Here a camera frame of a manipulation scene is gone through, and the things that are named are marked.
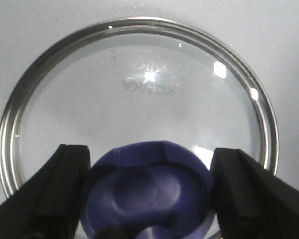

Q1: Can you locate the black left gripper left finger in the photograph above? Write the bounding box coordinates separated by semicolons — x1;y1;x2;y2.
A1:
0;144;90;239

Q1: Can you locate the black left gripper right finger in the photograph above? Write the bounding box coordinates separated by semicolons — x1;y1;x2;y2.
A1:
210;148;299;239

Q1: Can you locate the glass lid with blue knob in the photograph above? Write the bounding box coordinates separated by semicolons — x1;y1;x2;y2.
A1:
0;16;280;239

